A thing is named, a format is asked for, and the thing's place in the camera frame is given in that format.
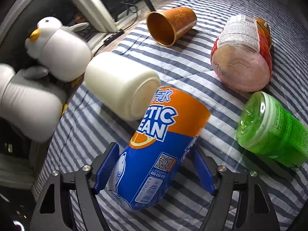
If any small penguin plush toy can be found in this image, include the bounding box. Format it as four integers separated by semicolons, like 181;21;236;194
25;17;92;82

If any red orange printed cup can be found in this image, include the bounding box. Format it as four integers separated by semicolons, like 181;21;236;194
210;14;272;92

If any black cable on sill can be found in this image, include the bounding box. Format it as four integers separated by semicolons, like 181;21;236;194
92;0;141;57

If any black inline cable switch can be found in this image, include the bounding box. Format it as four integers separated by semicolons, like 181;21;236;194
103;29;124;46

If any far gold paper cup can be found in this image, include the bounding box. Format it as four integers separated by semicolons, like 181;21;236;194
147;7;197;47

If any blue orange Arctic Ocean cup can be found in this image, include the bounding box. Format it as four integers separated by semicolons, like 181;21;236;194
106;86;210;211

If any green plastic cup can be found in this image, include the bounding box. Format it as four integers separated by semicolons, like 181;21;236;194
236;91;307;169

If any large penguin plush toy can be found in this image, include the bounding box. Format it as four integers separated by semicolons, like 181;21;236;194
1;64;67;143

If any white plastic cup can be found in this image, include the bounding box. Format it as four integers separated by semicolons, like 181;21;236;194
84;52;161;121

